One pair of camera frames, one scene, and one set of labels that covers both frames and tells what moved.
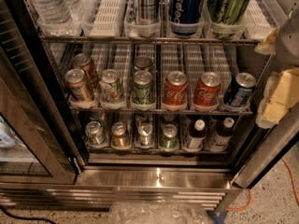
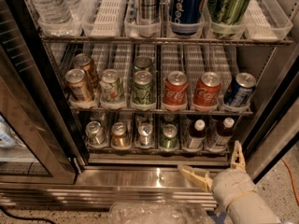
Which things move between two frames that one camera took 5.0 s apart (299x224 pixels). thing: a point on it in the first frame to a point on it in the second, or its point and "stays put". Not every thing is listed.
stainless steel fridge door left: (40, 142) stays put
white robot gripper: (290, 44) to (231, 185)
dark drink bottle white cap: (223, 134) stays put
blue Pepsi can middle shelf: (239, 91) stays put
